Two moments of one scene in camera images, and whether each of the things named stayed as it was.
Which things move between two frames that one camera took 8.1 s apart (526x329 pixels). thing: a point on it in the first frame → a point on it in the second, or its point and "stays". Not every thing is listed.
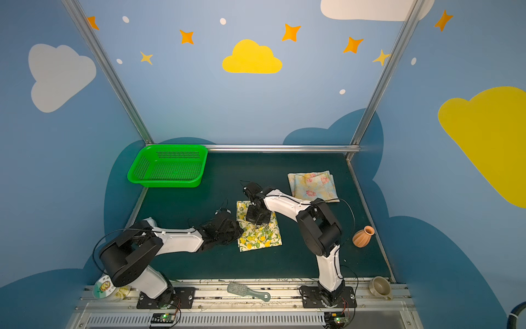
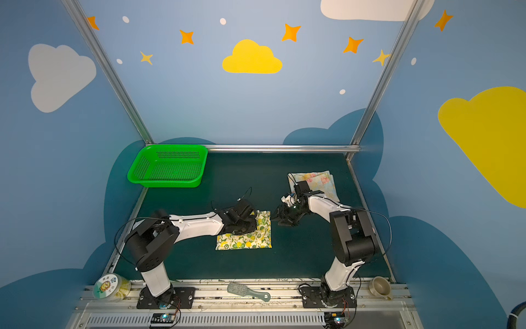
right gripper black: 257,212 → 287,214
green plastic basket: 169,165 stays
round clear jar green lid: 104,288 stays
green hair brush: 238,289 stays
